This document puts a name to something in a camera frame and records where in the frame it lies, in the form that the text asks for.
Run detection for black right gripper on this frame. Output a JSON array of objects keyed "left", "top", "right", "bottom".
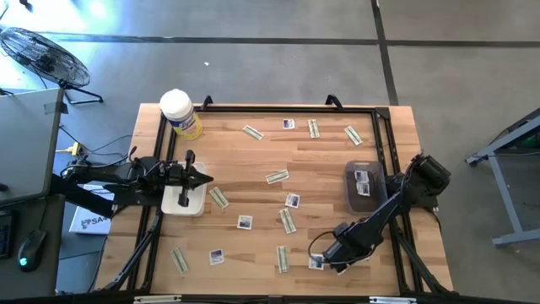
[{"left": 322, "top": 222, "right": 375, "bottom": 275}]

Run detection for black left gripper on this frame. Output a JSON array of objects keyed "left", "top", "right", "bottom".
[{"left": 167, "top": 149, "right": 215, "bottom": 208}]

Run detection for white plastic bin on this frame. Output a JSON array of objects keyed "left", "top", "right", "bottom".
[{"left": 160, "top": 160, "right": 208, "bottom": 217}]

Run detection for clear grey plastic bin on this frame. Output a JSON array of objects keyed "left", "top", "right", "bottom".
[{"left": 343, "top": 159, "right": 389, "bottom": 215}]

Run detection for yellow white Lysol wipes canister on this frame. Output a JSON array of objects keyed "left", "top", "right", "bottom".
[{"left": 159, "top": 88, "right": 204, "bottom": 142}]

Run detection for white cardboard box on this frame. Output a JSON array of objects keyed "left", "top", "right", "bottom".
[{"left": 68, "top": 183, "right": 116, "bottom": 236}]

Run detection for dark desk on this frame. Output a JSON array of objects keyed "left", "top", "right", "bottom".
[{"left": 0, "top": 193, "right": 68, "bottom": 301}]

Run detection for black computer mouse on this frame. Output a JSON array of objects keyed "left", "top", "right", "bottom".
[{"left": 16, "top": 229, "right": 48, "bottom": 274}]

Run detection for black floor fan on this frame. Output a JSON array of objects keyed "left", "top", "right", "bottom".
[{"left": 0, "top": 26, "right": 105, "bottom": 106}]

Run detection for black keyboard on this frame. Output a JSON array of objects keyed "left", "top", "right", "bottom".
[{"left": 0, "top": 209, "right": 14, "bottom": 260}]

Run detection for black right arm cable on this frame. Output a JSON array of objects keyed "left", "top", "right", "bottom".
[{"left": 307, "top": 230, "right": 376, "bottom": 268}]

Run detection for silver metal bracket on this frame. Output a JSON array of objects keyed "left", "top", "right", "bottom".
[
  {"left": 369, "top": 296, "right": 418, "bottom": 304},
  {"left": 133, "top": 295, "right": 182, "bottom": 304}
]

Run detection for black aluminium table frame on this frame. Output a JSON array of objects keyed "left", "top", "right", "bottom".
[{"left": 100, "top": 104, "right": 459, "bottom": 296}]

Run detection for grey metal table frame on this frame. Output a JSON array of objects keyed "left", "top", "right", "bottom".
[{"left": 465, "top": 107, "right": 540, "bottom": 249}]

